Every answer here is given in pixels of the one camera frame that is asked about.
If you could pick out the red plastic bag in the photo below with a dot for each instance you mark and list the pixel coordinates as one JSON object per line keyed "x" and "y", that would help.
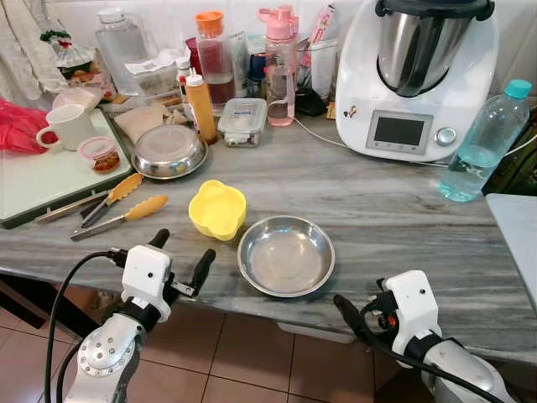
{"x": 17, "y": 126}

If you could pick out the yellow flower-shaped plastic bowl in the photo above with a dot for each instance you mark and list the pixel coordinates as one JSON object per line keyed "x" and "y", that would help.
{"x": 216, "y": 210}

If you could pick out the white side table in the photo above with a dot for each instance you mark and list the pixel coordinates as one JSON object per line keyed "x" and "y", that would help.
{"x": 516, "y": 235}

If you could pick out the orange sauce squeeze bottle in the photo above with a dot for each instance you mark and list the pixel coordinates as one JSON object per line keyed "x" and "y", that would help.
{"x": 201, "y": 109}

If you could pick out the dark green bag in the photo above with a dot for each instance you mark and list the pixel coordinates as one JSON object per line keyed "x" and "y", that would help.
{"x": 522, "y": 168}

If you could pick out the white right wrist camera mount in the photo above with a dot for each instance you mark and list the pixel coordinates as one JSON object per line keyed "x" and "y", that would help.
{"x": 415, "y": 311}

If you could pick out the clear plastic jug white cap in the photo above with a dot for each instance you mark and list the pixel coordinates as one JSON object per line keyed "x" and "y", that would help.
{"x": 117, "y": 46}

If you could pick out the brown paper bag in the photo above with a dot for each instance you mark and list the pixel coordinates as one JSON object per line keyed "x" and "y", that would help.
{"x": 138, "y": 119}

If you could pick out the clear rectangular plastic canister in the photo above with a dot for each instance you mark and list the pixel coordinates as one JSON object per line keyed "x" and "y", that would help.
{"x": 319, "y": 67}

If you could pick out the hanging light cloth towel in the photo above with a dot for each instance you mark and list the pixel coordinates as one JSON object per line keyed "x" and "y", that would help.
{"x": 21, "y": 50}

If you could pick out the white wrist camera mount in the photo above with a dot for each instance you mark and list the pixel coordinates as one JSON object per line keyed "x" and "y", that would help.
{"x": 415, "y": 311}
{"x": 147, "y": 281}

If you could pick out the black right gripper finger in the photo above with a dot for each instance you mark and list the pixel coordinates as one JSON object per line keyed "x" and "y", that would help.
{"x": 351, "y": 315}

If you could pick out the covered round steel bowl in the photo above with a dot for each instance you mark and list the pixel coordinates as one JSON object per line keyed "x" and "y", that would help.
{"x": 168, "y": 151}

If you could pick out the small black object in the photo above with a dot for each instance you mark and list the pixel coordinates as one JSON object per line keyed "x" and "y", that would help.
{"x": 310, "y": 102}

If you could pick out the small jar pink lid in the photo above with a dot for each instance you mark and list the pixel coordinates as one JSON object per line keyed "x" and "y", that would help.
{"x": 99, "y": 151}

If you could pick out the white ceramic mug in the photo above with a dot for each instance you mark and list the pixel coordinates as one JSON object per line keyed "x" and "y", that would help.
{"x": 71, "y": 126}

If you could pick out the round shallow steel plate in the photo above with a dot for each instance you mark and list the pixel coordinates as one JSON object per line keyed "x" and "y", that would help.
{"x": 285, "y": 256}

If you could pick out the orange-lid bottle with red liquid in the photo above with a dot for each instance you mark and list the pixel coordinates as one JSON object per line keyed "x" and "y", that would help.
{"x": 216, "y": 67}

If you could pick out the glass food container with lid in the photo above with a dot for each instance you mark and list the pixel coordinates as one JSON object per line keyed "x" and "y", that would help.
{"x": 243, "y": 122}

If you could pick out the clear labelled plastic container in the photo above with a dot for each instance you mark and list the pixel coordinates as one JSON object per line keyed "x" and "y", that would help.
{"x": 155, "y": 80}

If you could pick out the clear bag with red-green bow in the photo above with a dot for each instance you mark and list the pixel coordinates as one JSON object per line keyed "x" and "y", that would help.
{"x": 71, "y": 59}

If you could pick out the pink drinking bottle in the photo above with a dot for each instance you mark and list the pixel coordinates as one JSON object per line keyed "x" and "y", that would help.
{"x": 281, "y": 75}

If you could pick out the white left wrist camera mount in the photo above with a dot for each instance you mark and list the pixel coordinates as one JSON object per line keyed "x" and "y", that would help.
{"x": 147, "y": 281}

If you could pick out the steel tongs with yellow tip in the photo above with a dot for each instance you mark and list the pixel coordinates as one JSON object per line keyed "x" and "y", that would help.
{"x": 147, "y": 206}
{"x": 126, "y": 186}

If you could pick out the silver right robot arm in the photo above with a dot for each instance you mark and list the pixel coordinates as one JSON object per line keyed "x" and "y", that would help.
{"x": 470, "y": 374}

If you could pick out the white kitchen cooking appliance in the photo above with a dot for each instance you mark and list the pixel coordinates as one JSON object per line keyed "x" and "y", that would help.
{"x": 352, "y": 92}

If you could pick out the clear water bottle teal cap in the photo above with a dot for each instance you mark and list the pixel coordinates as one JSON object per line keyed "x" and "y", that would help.
{"x": 482, "y": 143}

